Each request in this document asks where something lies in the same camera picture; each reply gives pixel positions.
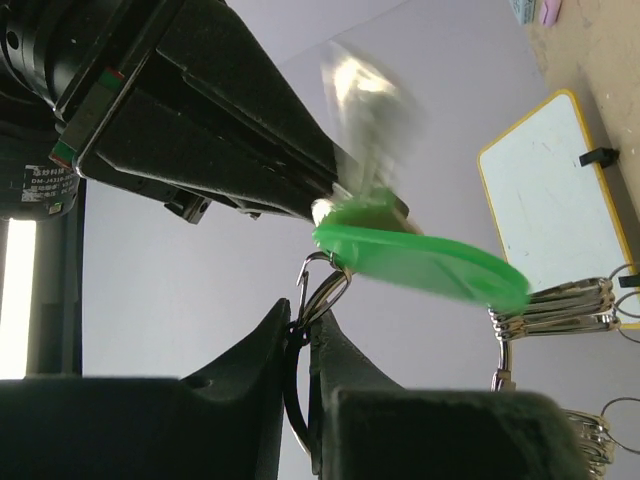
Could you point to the small whiteboard on stand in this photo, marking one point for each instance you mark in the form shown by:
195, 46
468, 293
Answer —
555, 217

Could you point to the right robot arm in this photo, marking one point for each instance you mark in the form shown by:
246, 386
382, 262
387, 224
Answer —
172, 101

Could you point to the key with green tag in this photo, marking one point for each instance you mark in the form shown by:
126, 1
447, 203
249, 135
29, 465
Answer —
363, 226

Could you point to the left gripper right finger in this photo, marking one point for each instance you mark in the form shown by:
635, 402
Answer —
363, 425

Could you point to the keyring with tagged keys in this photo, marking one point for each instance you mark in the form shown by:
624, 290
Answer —
591, 305

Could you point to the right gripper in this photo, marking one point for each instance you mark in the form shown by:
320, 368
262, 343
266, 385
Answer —
236, 134

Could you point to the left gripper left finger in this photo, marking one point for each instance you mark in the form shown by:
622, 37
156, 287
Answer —
223, 421

